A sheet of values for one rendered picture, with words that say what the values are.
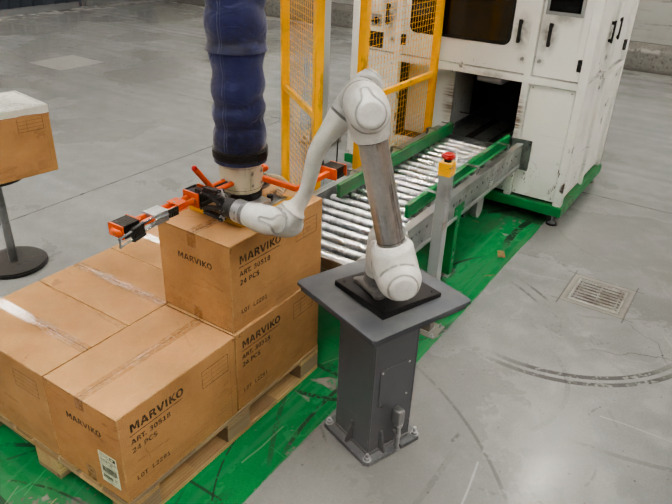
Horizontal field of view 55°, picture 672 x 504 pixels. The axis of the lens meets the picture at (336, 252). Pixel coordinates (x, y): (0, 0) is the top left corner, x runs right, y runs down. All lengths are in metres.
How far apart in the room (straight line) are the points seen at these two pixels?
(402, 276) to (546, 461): 1.24
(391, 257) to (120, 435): 1.11
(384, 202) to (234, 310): 0.82
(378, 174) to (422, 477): 1.36
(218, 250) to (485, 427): 1.49
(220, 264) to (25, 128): 1.92
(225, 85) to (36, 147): 1.89
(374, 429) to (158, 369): 0.94
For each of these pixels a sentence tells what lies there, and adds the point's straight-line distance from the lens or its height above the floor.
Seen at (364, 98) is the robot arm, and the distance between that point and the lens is 2.00.
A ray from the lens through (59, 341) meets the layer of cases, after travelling 2.78.
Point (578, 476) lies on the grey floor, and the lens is 3.07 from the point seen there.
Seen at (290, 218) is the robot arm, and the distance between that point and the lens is 2.41.
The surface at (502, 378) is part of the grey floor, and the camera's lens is 3.46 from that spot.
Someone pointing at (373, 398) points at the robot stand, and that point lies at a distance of 2.70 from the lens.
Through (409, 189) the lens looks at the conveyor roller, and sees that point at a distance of 4.06.
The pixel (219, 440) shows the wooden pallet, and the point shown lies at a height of 0.02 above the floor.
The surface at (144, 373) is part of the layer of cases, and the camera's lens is 2.53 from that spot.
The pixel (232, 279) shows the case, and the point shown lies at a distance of 2.54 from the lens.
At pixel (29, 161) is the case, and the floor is 0.71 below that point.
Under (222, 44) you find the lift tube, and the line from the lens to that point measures 2.49.
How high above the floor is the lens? 2.10
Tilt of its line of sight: 28 degrees down
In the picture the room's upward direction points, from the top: 2 degrees clockwise
